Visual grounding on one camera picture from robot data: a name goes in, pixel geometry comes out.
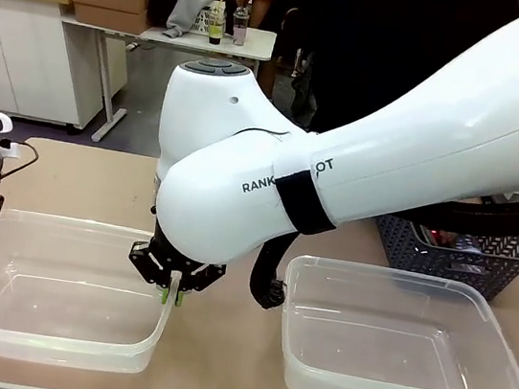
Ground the person torso in black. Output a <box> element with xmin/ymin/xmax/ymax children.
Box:
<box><xmin>249</xmin><ymin>0</ymin><xmax>519</xmax><ymax>163</ymax></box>

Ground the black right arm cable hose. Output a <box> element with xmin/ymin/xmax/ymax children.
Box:
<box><xmin>246</xmin><ymin>156</ymin><xmax>519</xmax><ymax>346</ymax></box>

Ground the white desk with metal legs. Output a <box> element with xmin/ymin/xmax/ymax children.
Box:
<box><xmin>44</xmin><ymin>1</ymin><xmax>279</xmax><ymax>167</ymax></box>

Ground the clear plastic container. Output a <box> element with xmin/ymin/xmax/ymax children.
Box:
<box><xmin>269</xmin><ymin>251</ymin><xmax>519</xmax><ymax>389</ymax></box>
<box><xmin>0</xmin><ymin>207</ymin><xmax>183</xmax><ymax>381</ymax></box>

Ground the dark grey perforated basket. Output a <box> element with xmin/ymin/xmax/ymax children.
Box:
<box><xmin>367</xmin><ymin>213</ymin><xmax>519</xmax><ymax>306</ymax></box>

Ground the small white laundry basket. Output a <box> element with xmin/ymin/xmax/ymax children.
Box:
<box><xmin>187</xmin><ymin>4</ymin><xmax>219</xmax><ymax>37</ymax></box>

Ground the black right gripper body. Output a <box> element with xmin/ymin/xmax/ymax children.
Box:
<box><xmin>147</xmin><ymin>218</ymin><xmax>233</xmax><ymax>279</ymax></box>

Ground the black velcro strap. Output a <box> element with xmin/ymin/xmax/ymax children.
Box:
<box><xmin>267</xmin><ymin>170</ymin><xmax>345</xmax><ymax>240</ymax></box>

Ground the white cabinet with wooden top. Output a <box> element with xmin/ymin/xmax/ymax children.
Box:
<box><xmin>0</xmin><ymin>0</ymin><xmax>141</xmax><ymax>138</ymax></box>

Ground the thin black camera cable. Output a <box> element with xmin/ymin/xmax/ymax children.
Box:
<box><xmin>0</xmin><ymin>137</ymin><xmax>41</xmax><ymax>184</ymax></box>

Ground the clear bottle with pink drink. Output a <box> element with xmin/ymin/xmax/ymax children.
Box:
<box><xmin>228</xmin><ymin>6</ymin><xmax>253</xmax><ymax>49</ymax></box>

